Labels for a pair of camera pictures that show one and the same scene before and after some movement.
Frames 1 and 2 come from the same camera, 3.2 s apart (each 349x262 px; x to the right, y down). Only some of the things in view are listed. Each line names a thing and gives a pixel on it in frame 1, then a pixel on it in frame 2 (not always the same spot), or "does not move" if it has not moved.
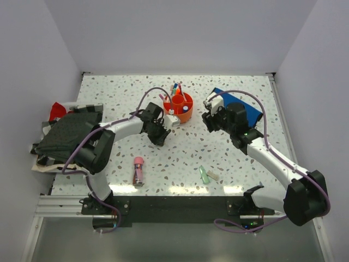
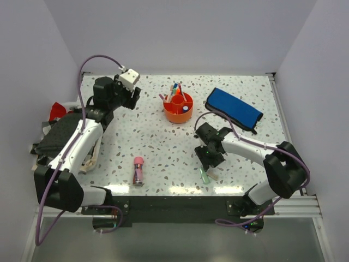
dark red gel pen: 180,90 does not move
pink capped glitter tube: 138,162 does not move
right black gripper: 209,120 -> 206,161
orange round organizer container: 180,105 does not move
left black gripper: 159,141 -> 131,101
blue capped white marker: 174,88 does not move
